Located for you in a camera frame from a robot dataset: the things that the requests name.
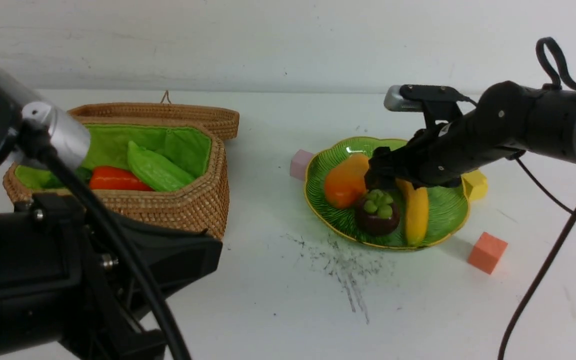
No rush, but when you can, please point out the yellow foam cube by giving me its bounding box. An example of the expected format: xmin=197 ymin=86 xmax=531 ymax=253
xmin=461 ymin=170 xmax=489 ymax=202

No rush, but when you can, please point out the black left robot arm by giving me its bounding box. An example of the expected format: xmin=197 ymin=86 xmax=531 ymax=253
xmin=0 ymin=69 xmax=223 ymax=360

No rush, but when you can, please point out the orange mango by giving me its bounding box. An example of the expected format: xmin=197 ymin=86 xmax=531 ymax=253
xmin=323 ymin=153 xmax=370 ymax=209

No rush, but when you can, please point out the yellow banana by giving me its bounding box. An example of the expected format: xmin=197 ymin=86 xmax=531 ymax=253
xmin=396 ymin=178 xmax=430 ymax=248

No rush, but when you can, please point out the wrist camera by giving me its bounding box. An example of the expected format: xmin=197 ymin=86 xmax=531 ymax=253
xmin=0 ymin=68 xmax=91 ymax=170
xmin=383 ymin=84 xmax=477 ymax=128

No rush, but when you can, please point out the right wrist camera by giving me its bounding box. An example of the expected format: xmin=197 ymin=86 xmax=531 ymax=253
xmin=383 ymin=84 xmax=477 ymax=128

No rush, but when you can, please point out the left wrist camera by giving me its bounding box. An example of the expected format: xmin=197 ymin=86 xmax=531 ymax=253
xmin=0 ymin=68 xmax=91 ymax=170

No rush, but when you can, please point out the orange carrot with leaves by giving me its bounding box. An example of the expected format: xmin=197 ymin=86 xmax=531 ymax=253
xmin=75 ymin=166 xmax=153 ymax=192

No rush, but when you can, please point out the pink foam cube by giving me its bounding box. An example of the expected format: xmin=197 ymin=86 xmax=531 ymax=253
xmin=289 ymin=149 xmax=314 ymax=182

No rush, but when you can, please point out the dark purple mangosteen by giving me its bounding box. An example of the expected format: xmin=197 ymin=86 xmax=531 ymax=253
xmin=354 ymin=189 xmax=400 ymax=237

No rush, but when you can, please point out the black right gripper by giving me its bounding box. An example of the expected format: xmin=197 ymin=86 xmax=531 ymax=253
xmin=365 ymin=125 xmax=479 ymax=191

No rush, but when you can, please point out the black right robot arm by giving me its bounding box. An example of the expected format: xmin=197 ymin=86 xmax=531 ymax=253
xmin=364 ymin=80 xmax=576 ymax=190

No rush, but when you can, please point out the woven wicker basket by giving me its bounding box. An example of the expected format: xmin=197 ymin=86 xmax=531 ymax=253
xmin=2 ymin=116 xmax=230 ymax=241

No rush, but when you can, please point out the green leaf-shaped plate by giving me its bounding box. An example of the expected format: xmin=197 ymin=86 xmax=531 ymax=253
xmin=303 ymin=136 xmax=471 ymax=252

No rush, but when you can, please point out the green bitter gourd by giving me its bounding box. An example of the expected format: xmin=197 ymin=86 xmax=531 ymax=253
xmin=126 ymin=140 xmax=196 ymax=192

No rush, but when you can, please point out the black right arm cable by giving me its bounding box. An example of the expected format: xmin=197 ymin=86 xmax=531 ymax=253
xmin=460 ymin=37 xmax=576 ymax=360

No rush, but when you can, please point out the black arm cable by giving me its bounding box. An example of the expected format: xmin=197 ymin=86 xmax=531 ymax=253
xmin=460 ymin=37 xmax=576 ymax=360
xmin=18 ymin=122 xmax=194 ymax=360

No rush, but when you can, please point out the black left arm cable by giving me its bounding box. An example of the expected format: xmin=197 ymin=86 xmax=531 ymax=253
xmin=18 ymin=122 xmax=194 ymax=360

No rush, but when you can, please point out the orange foam cube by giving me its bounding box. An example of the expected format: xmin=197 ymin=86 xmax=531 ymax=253
xmin=467 ymin=232 xmax=508 ymax=275

